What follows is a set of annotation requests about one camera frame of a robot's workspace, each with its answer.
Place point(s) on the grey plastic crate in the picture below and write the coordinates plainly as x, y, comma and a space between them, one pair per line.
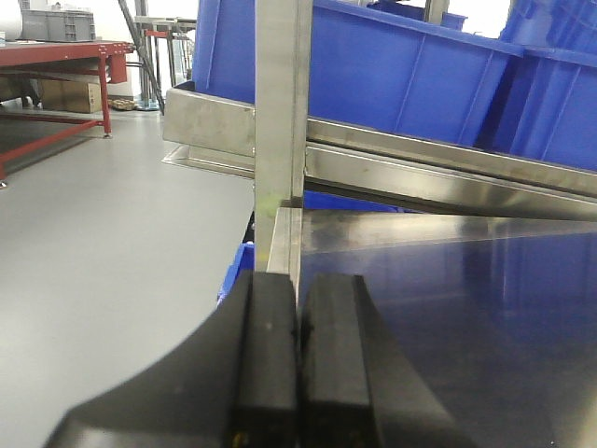
58, 25

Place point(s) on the red metal table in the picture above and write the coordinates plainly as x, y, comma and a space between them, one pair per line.
106, 60

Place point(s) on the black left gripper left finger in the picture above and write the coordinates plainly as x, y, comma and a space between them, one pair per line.
231, 383

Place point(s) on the blue crate below table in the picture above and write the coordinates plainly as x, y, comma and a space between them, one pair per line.
244, 259

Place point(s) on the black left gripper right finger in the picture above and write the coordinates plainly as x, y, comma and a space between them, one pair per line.
358, 387

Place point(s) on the blue crate right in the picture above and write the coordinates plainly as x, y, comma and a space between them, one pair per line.
545, 108

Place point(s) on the cardboard box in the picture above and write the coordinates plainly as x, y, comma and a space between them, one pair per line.
70, 96

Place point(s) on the stainless steel shelf rack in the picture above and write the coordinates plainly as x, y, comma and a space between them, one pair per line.
285, 152

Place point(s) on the blue crate left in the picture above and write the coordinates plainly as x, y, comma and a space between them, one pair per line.
369, 68

